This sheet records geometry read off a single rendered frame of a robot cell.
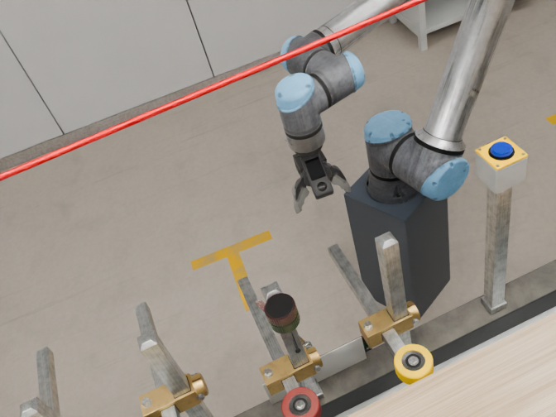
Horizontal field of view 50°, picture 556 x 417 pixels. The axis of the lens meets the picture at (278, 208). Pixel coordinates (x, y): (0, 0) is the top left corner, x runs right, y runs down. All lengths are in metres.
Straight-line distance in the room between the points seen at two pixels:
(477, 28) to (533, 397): 0.92
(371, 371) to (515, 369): 0.38
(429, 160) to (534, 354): 0.67
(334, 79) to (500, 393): 0.73
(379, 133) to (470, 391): 0.87
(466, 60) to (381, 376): 0.85
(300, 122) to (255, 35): 2.49
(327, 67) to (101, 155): 2.53
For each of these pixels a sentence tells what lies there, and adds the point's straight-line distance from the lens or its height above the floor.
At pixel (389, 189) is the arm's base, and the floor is 0.66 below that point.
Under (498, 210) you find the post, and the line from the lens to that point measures 1.31.
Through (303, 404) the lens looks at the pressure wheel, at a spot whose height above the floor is 0.91.
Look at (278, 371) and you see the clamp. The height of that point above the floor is 0.87.
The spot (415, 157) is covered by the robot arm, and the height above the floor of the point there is 0.85.
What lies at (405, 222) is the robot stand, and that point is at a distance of 1.94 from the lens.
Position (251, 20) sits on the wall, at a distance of 3.76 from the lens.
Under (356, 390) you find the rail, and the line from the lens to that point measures 1.51.
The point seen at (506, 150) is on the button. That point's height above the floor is 1.23.
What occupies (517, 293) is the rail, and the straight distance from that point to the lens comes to 1.64.
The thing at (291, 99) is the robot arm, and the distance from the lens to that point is 1.30.
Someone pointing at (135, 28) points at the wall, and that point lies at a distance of 3.64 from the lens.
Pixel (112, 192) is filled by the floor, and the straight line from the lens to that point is 3.43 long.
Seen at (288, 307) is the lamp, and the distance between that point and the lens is 1.12.
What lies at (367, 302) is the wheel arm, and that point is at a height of 0.86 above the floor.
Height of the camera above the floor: 2.04
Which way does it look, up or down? 44 degrees down
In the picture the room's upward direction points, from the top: 18 degrees counter-clockwise
